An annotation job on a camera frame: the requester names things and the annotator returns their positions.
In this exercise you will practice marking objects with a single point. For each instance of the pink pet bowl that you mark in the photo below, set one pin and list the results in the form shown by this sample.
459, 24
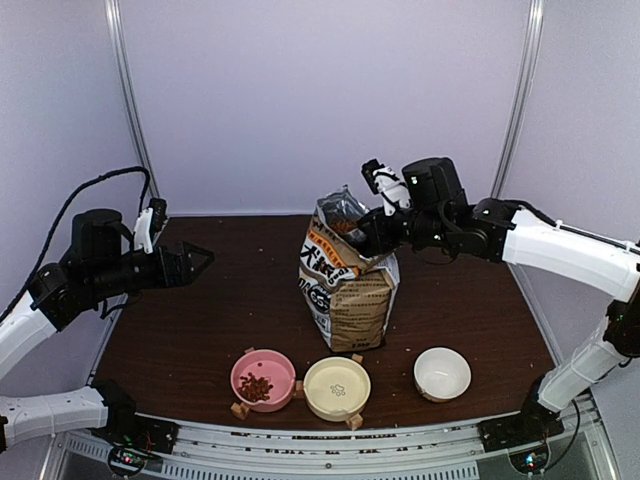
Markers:
274, 366

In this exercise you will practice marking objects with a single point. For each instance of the brown kibble in pink bowl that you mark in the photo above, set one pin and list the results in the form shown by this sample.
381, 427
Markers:
254, 389

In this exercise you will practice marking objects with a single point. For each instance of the brown kibble in bag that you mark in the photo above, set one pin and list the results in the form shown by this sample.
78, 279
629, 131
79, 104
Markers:
341, 226

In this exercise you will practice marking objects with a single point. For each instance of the left aluminium frame post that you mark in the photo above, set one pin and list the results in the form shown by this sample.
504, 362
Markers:
117, 36

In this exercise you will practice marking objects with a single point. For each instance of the aluminium frame post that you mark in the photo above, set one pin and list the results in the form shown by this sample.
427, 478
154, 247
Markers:
117, 36
526, 74

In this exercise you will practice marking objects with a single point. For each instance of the brown dog food bag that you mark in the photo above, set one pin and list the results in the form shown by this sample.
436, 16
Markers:
350, 296

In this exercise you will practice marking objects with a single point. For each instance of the right aluminium frame post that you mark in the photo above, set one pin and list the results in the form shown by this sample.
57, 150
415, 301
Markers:
526, 74

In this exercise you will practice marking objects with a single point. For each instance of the front aluminium rail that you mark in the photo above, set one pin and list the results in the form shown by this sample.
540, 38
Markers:
442, 451

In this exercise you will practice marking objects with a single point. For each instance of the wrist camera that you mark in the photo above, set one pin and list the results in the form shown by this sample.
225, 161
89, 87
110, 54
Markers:
382, 180
148, 225

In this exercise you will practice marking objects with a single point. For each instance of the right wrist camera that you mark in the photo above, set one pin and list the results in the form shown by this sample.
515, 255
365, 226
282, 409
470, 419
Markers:
382, 180

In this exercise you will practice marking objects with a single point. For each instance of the white ceramic bowl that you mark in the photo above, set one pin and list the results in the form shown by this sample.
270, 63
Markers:
441, 374

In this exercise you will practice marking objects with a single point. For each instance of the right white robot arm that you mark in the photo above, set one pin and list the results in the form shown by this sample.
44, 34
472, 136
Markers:
426, 206

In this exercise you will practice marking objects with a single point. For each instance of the wooden bowl stand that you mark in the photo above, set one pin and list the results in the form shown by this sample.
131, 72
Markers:
241, 411

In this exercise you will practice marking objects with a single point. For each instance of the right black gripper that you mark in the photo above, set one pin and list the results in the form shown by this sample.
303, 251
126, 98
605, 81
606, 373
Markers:
373, 224

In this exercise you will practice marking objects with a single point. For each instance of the yellow pet bowl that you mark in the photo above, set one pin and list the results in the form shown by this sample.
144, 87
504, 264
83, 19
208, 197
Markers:
336, 388

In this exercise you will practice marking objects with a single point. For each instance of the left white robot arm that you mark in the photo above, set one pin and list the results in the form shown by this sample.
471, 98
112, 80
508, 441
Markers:
105, 260

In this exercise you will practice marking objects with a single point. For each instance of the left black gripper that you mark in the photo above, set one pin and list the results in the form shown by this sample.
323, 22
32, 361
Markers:
182, 275

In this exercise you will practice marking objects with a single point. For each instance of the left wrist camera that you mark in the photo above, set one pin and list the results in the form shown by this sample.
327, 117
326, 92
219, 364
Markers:
148, 225

